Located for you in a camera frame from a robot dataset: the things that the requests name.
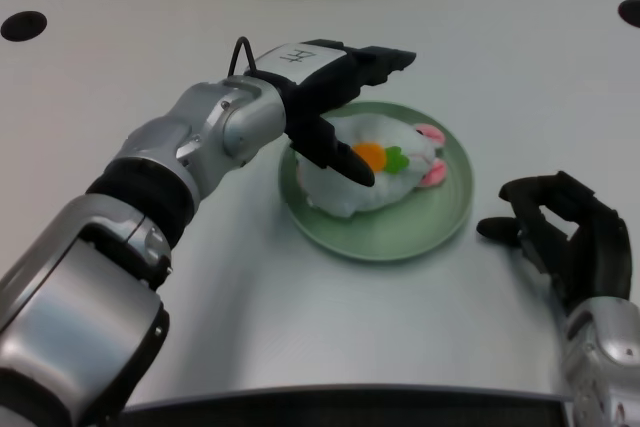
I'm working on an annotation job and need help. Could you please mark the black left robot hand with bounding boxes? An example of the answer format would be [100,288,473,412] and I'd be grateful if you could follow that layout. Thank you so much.
[244,38,419,189]

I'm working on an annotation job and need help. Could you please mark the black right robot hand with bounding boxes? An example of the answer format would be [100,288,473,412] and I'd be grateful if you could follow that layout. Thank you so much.
[475,170,632,308]

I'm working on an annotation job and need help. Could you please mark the white rabbit doll with carrot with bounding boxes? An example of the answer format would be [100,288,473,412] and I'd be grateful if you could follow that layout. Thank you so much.
[296,114,448,219]

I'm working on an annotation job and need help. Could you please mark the green round plate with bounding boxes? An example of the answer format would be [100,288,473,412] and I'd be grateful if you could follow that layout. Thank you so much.
[277,100,474,263]

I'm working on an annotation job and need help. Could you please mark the dark robot torso panel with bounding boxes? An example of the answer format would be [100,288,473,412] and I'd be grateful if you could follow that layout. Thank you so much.
[119,389,566,427]

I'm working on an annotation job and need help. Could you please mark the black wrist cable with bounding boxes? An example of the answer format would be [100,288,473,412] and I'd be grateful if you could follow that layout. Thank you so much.
[227,35,259,79]

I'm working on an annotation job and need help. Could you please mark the black table cable hole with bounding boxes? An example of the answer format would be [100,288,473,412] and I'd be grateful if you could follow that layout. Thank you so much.
[0,10,49,41]
[617,0,640,28]

